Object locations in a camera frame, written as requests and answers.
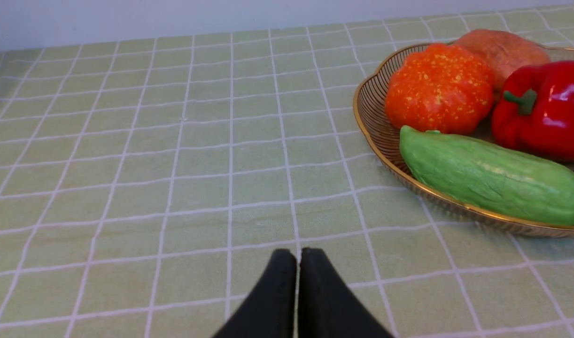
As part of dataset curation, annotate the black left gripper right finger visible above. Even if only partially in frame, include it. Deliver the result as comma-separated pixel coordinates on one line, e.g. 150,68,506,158
297,247,393,338

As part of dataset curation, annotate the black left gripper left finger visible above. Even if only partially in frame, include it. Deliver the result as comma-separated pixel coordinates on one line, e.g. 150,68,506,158
214,248,296,338

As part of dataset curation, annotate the red bell pepper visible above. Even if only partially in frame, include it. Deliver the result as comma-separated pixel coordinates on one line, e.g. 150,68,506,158
491,60,574,162

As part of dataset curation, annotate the gold-rimmed glass bowl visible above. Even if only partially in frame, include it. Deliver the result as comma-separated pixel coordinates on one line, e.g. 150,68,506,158
353,43,574,238

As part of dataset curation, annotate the green checkered tablecloth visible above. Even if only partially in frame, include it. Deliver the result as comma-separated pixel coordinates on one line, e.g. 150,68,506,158
0,6,574,338

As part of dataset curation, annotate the green cucumber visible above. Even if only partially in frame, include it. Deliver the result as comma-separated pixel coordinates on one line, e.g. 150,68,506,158
399,126,574,226

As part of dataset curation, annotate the orange pumpkin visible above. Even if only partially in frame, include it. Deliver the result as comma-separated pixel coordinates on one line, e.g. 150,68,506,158
384,43,495,135

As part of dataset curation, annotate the brown potato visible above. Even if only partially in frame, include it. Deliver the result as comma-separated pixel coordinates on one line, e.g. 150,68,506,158
454,29,551,102

